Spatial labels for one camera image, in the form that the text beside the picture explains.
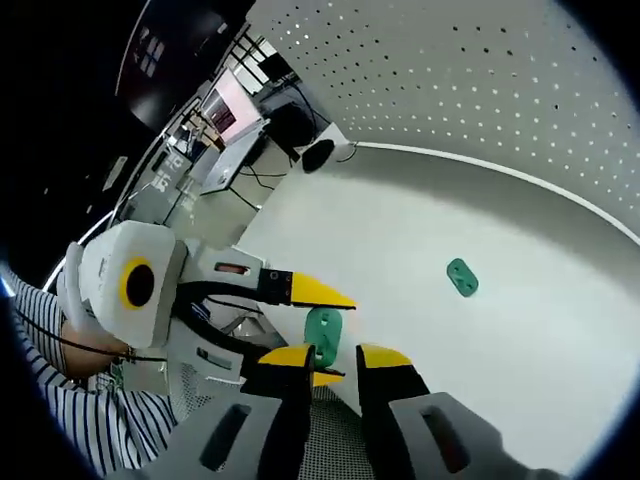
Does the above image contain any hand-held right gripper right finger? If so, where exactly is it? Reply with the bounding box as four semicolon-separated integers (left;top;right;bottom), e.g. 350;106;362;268
355;343;566;480

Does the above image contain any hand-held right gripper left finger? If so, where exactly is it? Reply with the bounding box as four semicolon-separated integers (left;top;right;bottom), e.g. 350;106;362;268
142;343;317;480

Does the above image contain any green hook assembly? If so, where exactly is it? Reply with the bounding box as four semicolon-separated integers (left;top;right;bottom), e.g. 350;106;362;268
303;306;345;372

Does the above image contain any green mounting plate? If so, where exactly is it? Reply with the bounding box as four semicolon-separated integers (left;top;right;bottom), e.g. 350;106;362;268
445;257;480;300

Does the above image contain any striped shirt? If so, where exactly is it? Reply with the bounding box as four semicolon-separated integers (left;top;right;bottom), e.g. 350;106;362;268
9;274;179;476

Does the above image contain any white side desk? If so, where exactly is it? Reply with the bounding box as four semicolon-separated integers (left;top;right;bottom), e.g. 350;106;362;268
199;119;271;196

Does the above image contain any large lit monitor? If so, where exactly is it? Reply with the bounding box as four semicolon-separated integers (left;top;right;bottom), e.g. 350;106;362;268
202;67;265;147

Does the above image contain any small black monitor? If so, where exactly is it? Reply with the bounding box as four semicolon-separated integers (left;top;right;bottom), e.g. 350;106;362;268
260;55;287;82

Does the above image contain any white perforated pegboard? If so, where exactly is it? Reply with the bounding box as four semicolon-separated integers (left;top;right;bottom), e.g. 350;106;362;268
244;0;640;244

